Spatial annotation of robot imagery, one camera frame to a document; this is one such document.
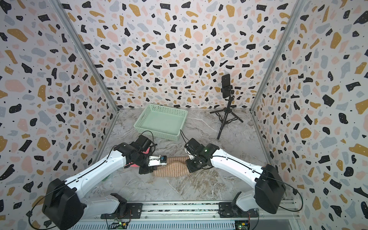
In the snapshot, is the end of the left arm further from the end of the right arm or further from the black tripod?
the black tripod

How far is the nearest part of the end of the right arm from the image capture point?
1.86 feet

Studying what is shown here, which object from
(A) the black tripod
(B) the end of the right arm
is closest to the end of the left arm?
(B) the end of the right arm
